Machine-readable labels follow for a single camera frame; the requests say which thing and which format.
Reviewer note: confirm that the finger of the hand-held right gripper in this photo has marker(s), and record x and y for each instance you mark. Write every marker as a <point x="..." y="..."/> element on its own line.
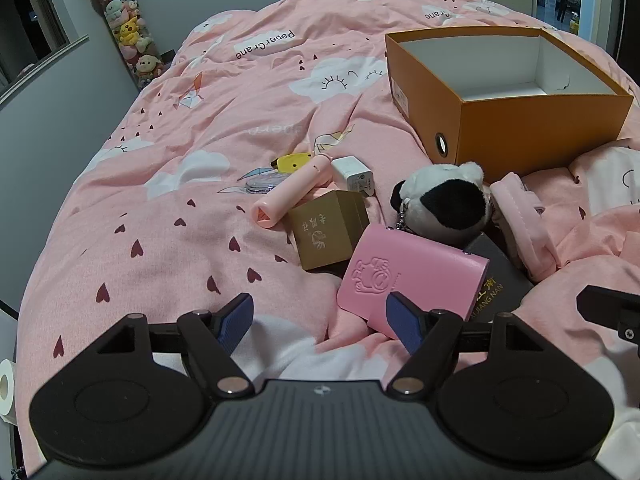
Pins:
<point x="600" y="305"/>

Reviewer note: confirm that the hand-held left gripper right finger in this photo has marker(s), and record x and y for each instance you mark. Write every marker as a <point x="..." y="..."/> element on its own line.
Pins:
<point x="406" y="324"/>

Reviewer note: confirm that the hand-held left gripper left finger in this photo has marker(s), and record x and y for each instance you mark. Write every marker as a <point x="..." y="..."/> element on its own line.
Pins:
<point x="234" y="322"/>

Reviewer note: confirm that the pink embossed wallet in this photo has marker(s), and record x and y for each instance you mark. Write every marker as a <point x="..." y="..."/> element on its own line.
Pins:
<point x="400" y="265"/>

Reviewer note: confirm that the pink fabric pouch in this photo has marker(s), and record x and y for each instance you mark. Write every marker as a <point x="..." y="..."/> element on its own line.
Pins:
<point x="520" y="220"/>

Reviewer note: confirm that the small gold box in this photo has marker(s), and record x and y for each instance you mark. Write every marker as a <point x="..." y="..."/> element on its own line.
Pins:
<point x="320" y="235"/>

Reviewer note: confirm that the pink handheld fan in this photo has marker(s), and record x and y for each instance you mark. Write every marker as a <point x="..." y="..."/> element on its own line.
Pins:
<point x="290" y="190"/>

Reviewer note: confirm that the orange cardboard box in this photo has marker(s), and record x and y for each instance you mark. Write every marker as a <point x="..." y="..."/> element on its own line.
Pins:
<point x="525" y="130"/>

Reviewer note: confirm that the white charger plug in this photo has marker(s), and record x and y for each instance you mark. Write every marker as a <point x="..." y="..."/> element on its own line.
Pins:
<point x="350" y="172"/>

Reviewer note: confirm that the pink printed blanket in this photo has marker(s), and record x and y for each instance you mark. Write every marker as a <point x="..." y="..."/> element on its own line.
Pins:
<point x="200" y="135"/>

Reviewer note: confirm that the toilet paper roll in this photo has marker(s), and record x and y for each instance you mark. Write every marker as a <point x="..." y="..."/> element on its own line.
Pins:
<point x="6" y="390"/>

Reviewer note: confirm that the small yellow object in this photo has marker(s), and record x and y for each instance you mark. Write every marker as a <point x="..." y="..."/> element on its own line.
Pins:
<point x="575" y="22"/>

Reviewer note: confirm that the clear tube of plush toys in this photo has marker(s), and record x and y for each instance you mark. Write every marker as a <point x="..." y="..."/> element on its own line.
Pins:
<point x="130" y="35"/>

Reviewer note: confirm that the window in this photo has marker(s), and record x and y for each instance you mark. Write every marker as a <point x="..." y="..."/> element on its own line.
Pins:
<point x="30" y="20"/>

